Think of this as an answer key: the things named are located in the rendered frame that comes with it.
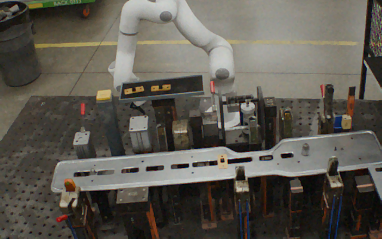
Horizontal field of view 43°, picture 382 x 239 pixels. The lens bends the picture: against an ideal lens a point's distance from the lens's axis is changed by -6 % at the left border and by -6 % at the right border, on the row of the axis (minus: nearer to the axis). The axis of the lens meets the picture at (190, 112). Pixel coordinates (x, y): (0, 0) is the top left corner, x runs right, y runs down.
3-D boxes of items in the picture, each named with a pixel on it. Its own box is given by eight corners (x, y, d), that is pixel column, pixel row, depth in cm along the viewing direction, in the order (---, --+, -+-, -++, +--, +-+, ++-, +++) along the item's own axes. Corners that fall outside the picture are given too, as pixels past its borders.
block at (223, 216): (221, 220, 217) (216, 172, 200) (219, 199, 227) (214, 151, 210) (233, 219, 217) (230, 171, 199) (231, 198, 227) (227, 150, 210)
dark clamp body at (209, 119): (205, 193, 232) (197, 128, 209) (204, 173, 242) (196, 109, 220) (228, 190, 231) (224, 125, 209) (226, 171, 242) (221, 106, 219)
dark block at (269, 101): (265, 178, 234) (265, 106, 210) (264, 169, 240) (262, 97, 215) (276, 177, 234) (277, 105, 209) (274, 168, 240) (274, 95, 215)
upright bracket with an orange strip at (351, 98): (339, 175, 230) (349, 87, 201) (339, 173, 232) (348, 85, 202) (345, 174, 230) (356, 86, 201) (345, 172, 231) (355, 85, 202)
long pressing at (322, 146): (48, 198, 197) (47, 195, 196) (57, 161, 215) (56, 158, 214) (390, 165, 191) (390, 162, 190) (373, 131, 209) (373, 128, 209)
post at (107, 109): (114, 175, 247) (95, 103, 221) (115, 165, 253) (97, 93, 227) (129, 174, 246) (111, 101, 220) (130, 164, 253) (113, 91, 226)
